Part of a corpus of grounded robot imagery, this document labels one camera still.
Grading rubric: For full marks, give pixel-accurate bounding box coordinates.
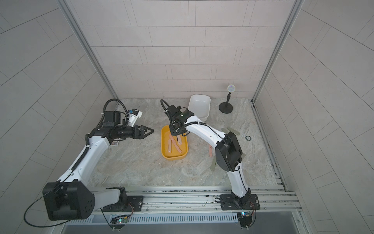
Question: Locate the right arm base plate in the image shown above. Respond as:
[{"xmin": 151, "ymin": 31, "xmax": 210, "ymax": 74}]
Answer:
[{"xmin": 215, "ymin": 194, "xmax": 261, "ymax": 211}]

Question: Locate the circuit board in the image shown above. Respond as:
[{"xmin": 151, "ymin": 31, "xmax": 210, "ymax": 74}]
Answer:
[
  {"xmin": 237, "ymin": 212, "xmax": 254, "ymax": 229},
  {"xmin": 110, "ymin": 215, "xmax": 131, "ymax": 225}
]

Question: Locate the left circuit board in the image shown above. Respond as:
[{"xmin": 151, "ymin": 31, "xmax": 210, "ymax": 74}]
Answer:
[{"xmin": 110, "ymin": 215, "xmax": 131, "ymax": 225}]

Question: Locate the long pink open knife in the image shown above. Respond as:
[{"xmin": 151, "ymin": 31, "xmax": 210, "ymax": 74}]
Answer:
[{"xmin": 209, "ymin": 146, "xmax": 213, "ymax": 158}]

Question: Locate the aluminium mounting rail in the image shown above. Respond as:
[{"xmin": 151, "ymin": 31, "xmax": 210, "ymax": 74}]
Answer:
[{"xmin": 126, "ymin": 185, "xmax": 302, "ymax": 214}]

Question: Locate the green folded knife front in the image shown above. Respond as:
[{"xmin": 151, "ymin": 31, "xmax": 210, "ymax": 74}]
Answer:
[{"xmin": 210, "ymin": 157, "xmax": 216, "ymax": 171}]

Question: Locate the right circuit board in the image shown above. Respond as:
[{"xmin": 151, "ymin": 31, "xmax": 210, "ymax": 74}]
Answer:
[{"xmin": 237, "ymin": 212, "xmax": 254, "ymax": 229}]

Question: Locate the black stand with round disc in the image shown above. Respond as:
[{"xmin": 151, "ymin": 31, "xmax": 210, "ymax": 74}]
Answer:
[{"xmin": 219, "ymin": 84, "xmax": 236, "ymax": 114}]

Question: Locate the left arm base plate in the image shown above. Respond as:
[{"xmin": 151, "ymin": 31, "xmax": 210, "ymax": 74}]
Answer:
[{"xmin": 102, "ymin": 196, "xmax": 144, "ymax": 212}]

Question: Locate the white plastic storage box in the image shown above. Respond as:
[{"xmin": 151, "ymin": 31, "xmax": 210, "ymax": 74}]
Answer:
[{"xmin": 188, "ymin": 95, "xmax": 211, "ymax": 122}]

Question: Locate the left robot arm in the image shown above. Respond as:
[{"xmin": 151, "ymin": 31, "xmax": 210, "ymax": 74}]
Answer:
[{"xmin": 41, "ymin": 98, "xmax": 154, "ymax": 225}]

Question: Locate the yellow plastic storage box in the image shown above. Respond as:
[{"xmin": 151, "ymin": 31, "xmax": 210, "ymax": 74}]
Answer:
[{"xmin": 161, "ymin": 125, "xmax": 189, "ymax": 160}]

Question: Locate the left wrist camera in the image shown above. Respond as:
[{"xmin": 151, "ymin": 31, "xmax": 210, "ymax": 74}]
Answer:
[{"xmin": 128, "ymin": 108, "xmax": 143, "ymax": 127}]

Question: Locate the long pink ceramic knife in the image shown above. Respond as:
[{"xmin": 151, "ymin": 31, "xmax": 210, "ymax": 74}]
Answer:
[{"xmin": 169, "ymin": 134, "xmax": 182, "ymax": 153}]

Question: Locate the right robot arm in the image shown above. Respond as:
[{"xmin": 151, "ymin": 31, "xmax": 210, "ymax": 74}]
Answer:
[{"xmin": 160, "ymin": 99, "xmax": 251, "ymax": 207}]

